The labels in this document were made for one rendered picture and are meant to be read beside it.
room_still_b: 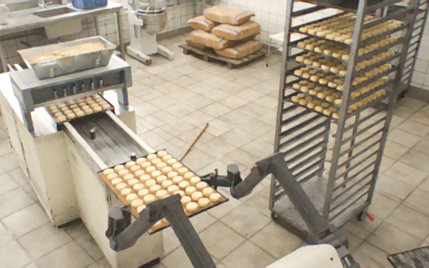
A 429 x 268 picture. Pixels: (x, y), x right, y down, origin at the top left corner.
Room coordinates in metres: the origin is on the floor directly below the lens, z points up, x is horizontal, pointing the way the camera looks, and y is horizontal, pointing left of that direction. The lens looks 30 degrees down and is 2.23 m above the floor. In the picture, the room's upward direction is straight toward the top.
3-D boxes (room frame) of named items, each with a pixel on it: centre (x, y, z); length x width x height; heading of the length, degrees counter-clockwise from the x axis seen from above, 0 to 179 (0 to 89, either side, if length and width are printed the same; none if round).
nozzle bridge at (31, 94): (2.70, 0.93, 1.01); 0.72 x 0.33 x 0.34; 125
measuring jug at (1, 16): (4.90, 2.36, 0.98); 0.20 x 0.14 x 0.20; 85
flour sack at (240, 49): (6.14, -0.45, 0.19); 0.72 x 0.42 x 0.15; 139
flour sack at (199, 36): (6.19, -0.07, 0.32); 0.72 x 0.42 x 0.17; 49
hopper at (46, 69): (2.70, 0.93, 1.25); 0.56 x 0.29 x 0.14; 125
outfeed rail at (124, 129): (2.87, 0.87, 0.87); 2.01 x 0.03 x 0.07; 35
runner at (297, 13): (2.70, -0.72, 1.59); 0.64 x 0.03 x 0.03; 132
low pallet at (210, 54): (6.34, -0.22, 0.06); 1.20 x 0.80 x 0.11; 47
